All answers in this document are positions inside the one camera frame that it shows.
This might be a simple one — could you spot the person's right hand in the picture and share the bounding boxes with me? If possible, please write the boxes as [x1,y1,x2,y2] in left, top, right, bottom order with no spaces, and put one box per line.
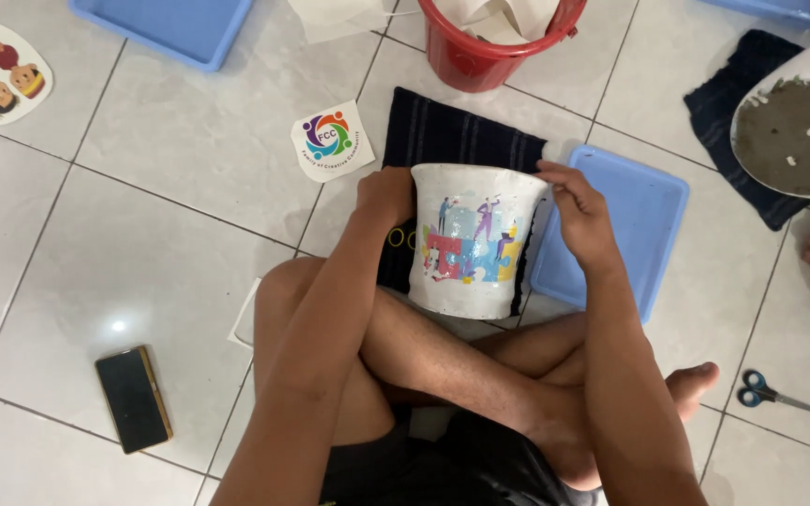
[535,160,621,274]

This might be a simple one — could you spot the person's left hand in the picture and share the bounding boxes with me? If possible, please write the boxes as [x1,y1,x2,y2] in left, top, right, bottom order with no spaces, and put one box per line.
[355,166,417,230]

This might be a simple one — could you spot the white pot with colourful picture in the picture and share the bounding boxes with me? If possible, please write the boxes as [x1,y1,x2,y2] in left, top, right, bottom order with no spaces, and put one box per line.
[407,163,551,322]

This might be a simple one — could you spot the dark blue striped cloth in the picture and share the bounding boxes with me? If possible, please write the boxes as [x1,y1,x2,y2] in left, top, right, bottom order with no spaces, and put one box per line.
[683,29,810,233]
[376,86,548,319]

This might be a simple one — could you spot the round logo sticker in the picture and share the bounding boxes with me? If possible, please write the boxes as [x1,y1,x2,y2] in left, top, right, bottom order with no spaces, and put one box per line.
[290,100,376,184]

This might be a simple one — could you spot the red plastic bucket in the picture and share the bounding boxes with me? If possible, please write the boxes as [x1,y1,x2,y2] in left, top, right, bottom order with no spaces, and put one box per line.
[417,0,589,94]

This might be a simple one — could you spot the white tissue paper sheet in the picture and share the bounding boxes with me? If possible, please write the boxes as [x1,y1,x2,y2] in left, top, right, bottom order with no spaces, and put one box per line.
[287,0,420,45]

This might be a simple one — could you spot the person's bare legs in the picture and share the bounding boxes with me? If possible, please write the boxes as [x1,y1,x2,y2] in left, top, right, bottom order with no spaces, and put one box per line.
[253,256,721,493]

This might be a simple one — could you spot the white paper backing sheet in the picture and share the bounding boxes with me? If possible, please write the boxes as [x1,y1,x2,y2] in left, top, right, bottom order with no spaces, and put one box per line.
[227,277,264,351]

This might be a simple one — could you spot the white paper scraps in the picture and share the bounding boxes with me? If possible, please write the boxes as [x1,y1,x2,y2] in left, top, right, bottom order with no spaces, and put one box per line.
[440,0,562,45]

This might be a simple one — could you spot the light blue plastic tray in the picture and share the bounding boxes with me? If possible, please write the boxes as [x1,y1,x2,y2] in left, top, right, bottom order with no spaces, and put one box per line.
[67,0,255,74]
[529,145,691,326]
[699,0,810,30]

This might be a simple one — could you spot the person's black shorts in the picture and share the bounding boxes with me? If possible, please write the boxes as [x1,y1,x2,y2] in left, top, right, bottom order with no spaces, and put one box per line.
[319,406,601,506]

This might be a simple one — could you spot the black phone with gold case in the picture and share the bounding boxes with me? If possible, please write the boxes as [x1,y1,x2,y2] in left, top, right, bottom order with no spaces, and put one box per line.
[93,344,174,455]

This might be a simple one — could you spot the white pot with grey base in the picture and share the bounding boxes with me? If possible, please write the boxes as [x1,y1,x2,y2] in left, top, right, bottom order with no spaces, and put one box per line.
[729,24,810,201]

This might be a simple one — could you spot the cartoon children sticker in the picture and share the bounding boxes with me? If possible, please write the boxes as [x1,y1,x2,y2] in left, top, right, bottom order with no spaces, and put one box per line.
[0,22,55,127]

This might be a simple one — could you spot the blue handled scissors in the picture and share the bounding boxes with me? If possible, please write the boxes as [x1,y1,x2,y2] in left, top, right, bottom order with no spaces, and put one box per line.
[737,370,810,416]

